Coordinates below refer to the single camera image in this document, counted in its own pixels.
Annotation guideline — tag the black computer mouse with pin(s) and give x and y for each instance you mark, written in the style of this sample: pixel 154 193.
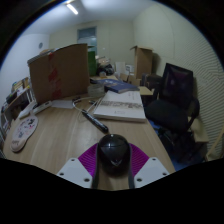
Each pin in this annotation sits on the black computer mouse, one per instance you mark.
pixel 113 153

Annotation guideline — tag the clear plastic container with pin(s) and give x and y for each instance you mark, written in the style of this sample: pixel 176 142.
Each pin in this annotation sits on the clear plastic container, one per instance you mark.
pixel 96 90

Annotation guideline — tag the round wall clock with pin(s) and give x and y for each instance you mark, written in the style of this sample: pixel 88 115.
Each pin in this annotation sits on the round wall clock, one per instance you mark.
pixel 40 45

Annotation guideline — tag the ceiling tube light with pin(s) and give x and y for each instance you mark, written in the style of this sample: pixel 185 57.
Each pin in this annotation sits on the ceiling tube light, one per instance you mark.
pixel 72 9

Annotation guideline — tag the round cartoon print mouse pad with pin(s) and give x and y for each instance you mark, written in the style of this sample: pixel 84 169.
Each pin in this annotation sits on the round cartoon print mouse pad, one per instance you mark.
pixel 24 133

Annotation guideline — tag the black marker pen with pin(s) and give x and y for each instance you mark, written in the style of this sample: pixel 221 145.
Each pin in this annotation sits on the black marker pen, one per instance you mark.
pixel 95 121

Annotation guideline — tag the tall open cardboard box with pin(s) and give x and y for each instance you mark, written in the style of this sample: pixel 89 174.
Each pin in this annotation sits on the tall open cardboard box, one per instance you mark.
pixel 143 63

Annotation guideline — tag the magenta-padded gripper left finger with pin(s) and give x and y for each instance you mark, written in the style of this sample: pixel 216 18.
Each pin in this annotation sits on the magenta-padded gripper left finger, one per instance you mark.
pixel 75 171

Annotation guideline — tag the white book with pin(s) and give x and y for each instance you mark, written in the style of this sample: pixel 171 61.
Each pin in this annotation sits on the white book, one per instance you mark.
pixel 121 106

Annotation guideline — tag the cluttered shelf unit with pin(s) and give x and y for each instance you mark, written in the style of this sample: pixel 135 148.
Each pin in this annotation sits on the cluttered shelf unit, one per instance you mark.
pixel 15 96

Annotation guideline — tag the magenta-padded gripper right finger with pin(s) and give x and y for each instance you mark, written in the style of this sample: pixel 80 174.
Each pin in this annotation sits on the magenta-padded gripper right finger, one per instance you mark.
pixel 151 171

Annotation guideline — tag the black office chair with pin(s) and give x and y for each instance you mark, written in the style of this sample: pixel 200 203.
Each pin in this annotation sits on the black office chair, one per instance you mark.
pixel 171 110

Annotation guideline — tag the blue book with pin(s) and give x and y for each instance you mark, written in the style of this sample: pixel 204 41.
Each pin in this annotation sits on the blue book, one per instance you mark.
pixel 118 86

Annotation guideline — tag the white paper sheet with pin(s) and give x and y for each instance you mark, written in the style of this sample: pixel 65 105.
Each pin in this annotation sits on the white paper sheet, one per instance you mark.
pixel 63 104

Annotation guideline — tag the large brown cardboard box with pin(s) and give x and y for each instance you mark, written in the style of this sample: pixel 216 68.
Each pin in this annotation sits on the large brown cardboard box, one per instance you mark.
pixel 60 75

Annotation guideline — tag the door with window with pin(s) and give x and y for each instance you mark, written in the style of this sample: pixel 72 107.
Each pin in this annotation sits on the door with window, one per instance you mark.
pixel 87 38

